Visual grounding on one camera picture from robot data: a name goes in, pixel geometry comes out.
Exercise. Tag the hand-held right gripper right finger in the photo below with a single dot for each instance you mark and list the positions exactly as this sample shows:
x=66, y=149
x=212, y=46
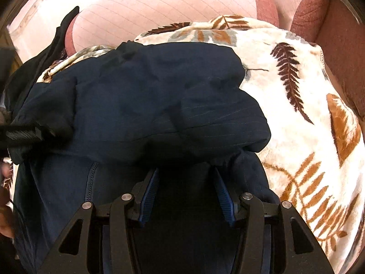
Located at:
x=225, y=199

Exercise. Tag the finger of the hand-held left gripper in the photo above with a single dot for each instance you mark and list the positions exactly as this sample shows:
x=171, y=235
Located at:
x=22, y=135

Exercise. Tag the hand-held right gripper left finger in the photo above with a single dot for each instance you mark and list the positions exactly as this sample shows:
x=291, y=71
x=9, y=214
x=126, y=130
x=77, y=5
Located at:
x=148, y=197

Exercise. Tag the navy pinstriped pants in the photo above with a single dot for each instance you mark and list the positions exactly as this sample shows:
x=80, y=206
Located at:
x=142, y=105

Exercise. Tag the person's left hand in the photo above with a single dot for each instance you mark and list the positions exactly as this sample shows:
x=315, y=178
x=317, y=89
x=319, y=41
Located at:
x=5, y=222

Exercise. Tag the black cloth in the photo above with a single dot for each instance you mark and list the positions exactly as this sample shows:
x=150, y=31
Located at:
x=37, y=62

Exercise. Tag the leaf-print fleece blanket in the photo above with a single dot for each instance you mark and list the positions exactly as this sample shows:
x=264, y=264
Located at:
x=285, y=105

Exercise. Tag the large pink striped sofa cushion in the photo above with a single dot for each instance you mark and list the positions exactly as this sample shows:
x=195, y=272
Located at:
x=156, y=11

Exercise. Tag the pink and red sofa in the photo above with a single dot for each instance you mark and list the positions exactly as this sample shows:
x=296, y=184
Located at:
x=342, y=48

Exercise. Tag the small pink and red cushion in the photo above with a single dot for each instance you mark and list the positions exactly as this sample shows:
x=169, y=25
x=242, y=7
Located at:
x=302, y=8

